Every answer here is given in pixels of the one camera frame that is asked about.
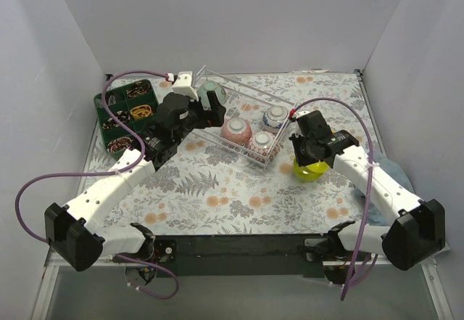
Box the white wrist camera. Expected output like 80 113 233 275
166 71 199 101
288 108 310 123

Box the purple cable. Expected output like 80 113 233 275
14 69 179 300
289 97 375 301

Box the lime green bowl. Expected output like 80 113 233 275
293 159 330 182

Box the pink patterned bowl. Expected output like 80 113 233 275
220 118 252 146

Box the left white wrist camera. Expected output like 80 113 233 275
166 71 199 101

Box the blue patterned white bowl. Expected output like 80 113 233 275
261 105 289 134

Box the blue cloth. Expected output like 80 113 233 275
355 151 450 255

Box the green compartment organizer tray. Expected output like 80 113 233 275
94 79 159 159

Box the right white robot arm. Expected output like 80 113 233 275
289 111 445 271

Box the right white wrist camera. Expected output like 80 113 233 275
288 108 310 123

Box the white wire dish rack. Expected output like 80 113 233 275
194 66 296 167

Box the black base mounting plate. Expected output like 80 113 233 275
148 234 350 283

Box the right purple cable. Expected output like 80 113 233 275
289 97 375 301

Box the red diamond patterned bowl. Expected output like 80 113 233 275
247 131 281 164

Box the pale green ceramic bowl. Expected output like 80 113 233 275
197 80 227 109

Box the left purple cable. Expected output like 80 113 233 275
14 69 179 300

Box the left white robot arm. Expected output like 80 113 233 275
44 91 226 271

